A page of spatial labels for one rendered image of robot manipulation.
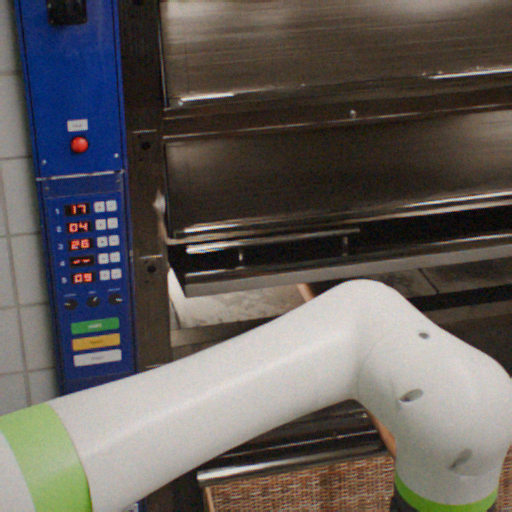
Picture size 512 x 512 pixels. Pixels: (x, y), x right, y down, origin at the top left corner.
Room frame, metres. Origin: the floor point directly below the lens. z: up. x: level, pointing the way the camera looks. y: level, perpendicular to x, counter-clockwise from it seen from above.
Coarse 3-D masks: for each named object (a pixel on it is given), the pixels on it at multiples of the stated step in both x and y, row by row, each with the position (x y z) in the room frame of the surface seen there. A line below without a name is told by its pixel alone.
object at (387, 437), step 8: (304, 288) 1.81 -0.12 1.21; (312, 288) 1.81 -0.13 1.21; (304, 296) 1.79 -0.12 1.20; (312, 296) 1.78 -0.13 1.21; (376, 424) 1.38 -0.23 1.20; (384, 432) 1.35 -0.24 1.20; (384, 440) 1.34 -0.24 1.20; (392, 440) 1.33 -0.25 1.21; (392, 448) 1.31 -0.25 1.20; (392, 456) 1.30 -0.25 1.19
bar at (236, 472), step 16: (336, 448) 1.34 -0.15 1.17; (352, 448) 1.34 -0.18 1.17; (368, 448) 1.35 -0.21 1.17; (384, 448) 1.35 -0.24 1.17; (240, 464) 1.30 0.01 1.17; (256, 464) 1.30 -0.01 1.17; (272, 464) 1.30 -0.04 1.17; (288, 464) 1.31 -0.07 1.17; (304, 464) 1.31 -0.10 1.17; (320, 464) 1.32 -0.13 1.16; (208, 480) 1.27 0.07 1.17; (224, 480) 1.27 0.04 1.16; (240, 480) 1.28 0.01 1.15
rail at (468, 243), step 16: (448, 240) 1.63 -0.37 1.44; (464, 240) 1.64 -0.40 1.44; (480, 240) 1.64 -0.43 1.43; (496, 240) 1.65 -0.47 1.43; (320, 256) 1.57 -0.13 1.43; (336, 256) 1.57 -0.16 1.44; (352, 256) 1.57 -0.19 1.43; (368, 256) 1.58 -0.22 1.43; (384, 256) 1.59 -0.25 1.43; (400, 256) 1.60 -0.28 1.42; (192, 272) 1.51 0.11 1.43; (208, 272) 1.51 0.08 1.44; (224, 272) 1.51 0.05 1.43; (240, 272) 1.52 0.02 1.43; (256, 272) 1.53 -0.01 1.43; (272, 272) 1.53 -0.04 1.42; (288, 272) 1.54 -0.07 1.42
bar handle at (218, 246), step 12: (348, 228) 1.62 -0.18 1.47; (240, 240) 1.57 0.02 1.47; (252, 240) 1.57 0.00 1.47; (264, 240) 1.58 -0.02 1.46; (276, 240) 1.58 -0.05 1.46; (288, 240) 1.59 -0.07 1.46; (300, 240) 1.59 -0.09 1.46; (192, 252) 1.54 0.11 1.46; (204, 252) 1.55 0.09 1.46; (240, 252) 1.56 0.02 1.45; (240, 264) 1.56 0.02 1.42
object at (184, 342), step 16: (480, 288) 1.86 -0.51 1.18; (496, 288) 1.87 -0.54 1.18; (416, 304) 1.80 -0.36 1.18; (432, 304) 1.80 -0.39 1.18; (448, 304) 1.80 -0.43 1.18; (464, 304) 1.80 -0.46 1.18; (480, 304) 1.80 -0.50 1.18; (496, 304) 1.81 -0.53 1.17; (256, 320) 1.73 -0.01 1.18; (272, 320) 1.73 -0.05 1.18; (432, 320) 1.77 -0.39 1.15; (448, 320) 1.78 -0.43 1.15; (464, 320) 1.80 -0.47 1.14; (176, 336) 1.67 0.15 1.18; (192, 336) 1.67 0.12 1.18; (208, 336) 1.67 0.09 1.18; (224, 336) 1.67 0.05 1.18; (176, 352) 1.63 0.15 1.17; (192, 352) 1.64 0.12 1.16
